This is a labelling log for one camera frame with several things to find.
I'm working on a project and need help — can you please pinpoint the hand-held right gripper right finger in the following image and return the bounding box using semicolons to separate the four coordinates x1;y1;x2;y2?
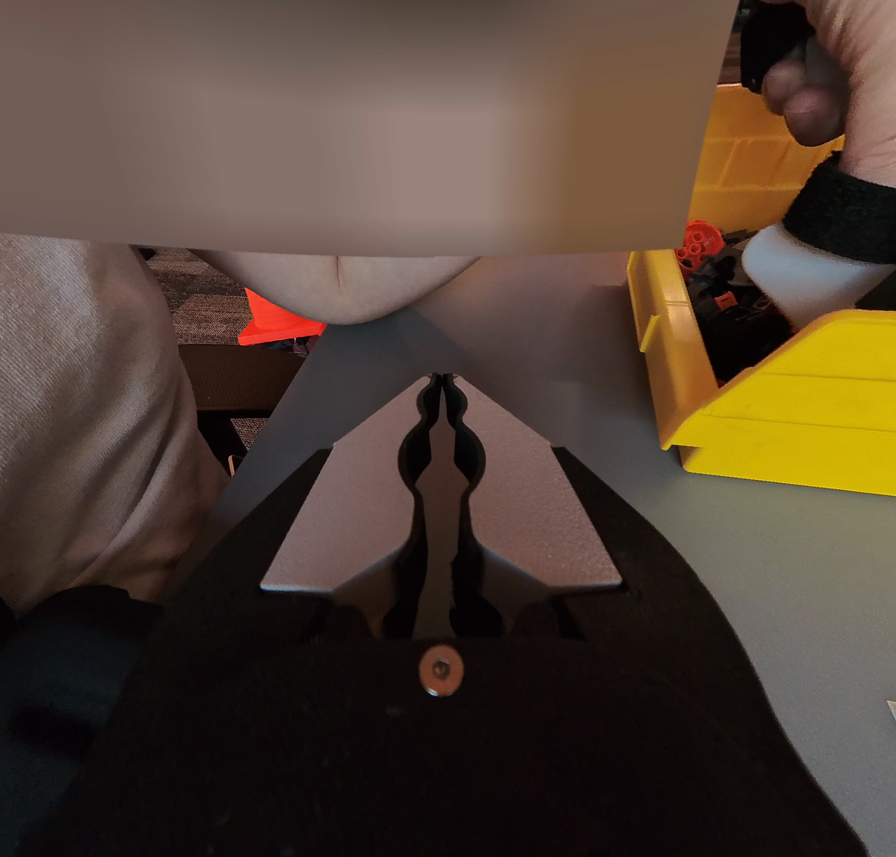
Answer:
444;372;624;637

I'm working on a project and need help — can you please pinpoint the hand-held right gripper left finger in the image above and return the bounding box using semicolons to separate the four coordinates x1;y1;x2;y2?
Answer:
260;374;441;637

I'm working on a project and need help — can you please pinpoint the pile of building pieces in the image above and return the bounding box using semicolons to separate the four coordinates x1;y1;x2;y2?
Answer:
675;220;799;382

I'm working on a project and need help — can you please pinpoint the yellow plastic bin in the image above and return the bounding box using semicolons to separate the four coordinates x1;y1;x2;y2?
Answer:
626;80;896;497

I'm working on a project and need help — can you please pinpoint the person's left hand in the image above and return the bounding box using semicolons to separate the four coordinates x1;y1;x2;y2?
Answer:
749;0;896;189

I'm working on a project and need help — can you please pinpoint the orange gear piece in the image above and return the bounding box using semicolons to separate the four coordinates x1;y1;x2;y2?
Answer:
675;220;725;270

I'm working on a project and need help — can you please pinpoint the orange traffic cone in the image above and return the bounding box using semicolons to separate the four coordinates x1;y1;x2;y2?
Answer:
238;288;329;347

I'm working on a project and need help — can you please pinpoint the person's beige shirt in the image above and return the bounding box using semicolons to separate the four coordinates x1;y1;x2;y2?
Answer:
0;235;232;616

